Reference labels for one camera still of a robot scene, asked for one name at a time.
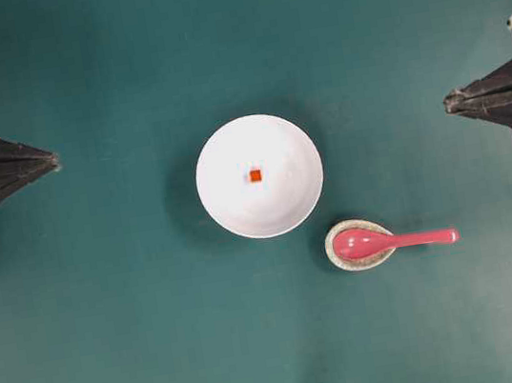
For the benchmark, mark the small red block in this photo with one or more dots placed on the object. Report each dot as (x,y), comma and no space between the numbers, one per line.
(255,175)

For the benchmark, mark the pink plastic soup spoon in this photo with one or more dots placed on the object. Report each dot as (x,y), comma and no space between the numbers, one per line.
(361,243)

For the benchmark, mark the speckled beige spoon rest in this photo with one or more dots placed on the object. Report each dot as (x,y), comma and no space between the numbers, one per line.
(357,265)

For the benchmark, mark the white ceramic bowl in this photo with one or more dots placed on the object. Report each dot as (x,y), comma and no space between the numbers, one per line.
(292,176)

